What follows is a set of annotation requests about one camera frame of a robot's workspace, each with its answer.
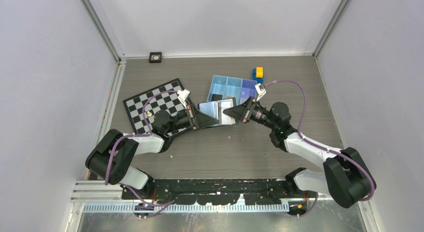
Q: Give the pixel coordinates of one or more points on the black square item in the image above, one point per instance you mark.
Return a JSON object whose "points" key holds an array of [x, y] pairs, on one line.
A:
{"points": [[216, 97]]}

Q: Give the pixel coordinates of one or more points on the light blue bin middle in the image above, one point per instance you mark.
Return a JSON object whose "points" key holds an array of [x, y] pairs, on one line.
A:
{"points": [[233, 89]]}

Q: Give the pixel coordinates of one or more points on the black white chessboard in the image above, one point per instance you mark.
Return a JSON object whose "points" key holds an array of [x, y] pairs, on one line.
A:
{"points": [[153, 100]]}

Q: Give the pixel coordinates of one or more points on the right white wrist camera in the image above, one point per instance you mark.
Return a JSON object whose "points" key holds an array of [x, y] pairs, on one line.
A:
{"points": [[261, 90]]}

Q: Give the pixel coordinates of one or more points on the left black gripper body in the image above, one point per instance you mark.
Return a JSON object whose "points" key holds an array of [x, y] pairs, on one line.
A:
{"points": [[190, 109]]}

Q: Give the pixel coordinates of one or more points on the purple bin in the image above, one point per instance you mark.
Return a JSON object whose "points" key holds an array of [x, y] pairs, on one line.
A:
{"points": [[247, 89]]}

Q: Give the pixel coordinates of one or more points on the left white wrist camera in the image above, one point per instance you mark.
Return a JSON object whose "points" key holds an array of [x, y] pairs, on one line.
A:
{"points": [[183, 96]]}

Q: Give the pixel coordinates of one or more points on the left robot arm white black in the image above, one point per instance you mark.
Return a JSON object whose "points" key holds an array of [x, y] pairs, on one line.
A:
{"points": [[112, 157]]}

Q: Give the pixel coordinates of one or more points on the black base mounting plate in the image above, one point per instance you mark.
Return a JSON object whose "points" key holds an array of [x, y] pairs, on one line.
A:
{"points": [[263, 191]]}

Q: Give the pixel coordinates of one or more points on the light blue bin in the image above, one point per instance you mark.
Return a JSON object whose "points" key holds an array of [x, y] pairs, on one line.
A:
{"points": [[233, 89], [217, 86]]}

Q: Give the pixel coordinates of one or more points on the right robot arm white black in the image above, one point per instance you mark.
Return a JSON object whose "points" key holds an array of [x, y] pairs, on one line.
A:
{"points": [[344, 175]]}

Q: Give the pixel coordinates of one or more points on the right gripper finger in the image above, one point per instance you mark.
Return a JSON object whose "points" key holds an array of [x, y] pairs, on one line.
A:
{"points": [[240, 116], [242, 107]]}

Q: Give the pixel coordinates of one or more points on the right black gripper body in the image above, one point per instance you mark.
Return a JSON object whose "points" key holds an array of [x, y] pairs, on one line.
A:
{"points": [[256, 113]]}

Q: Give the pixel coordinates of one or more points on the light blue bin left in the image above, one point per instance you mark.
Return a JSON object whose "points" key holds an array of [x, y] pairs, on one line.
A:
{"points": [[217, 86]]}

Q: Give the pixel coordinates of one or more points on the small black square box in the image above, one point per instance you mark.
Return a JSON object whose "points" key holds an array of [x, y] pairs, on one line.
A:
{"points": [[155, 57]]}

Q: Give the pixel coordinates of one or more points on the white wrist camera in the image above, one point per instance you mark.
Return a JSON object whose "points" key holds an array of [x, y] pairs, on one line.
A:
{"points": [[183, 96], [261, 90]]}

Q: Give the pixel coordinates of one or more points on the blue yellow toy blocks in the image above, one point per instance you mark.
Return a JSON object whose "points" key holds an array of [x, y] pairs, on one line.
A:
{"points": [[258, 74]]}

